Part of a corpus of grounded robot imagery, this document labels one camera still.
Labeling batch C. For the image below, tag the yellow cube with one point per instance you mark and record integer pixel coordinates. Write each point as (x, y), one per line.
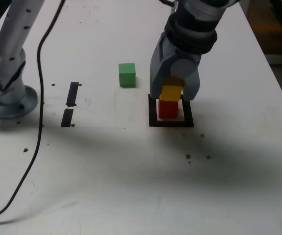
(170, 94)

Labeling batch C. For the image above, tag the black tape strip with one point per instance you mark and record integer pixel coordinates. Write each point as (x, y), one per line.
(72, 94)

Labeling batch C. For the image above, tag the red cube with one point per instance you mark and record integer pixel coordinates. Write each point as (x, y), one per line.
(167, 110)

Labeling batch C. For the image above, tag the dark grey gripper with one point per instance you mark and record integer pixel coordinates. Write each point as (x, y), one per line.
(177, 52)

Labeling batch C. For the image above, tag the black tape square outline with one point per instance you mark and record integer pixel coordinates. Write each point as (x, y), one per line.
(152, 115)

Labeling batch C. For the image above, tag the green cube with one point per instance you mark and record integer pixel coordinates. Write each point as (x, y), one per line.
(127, 76)

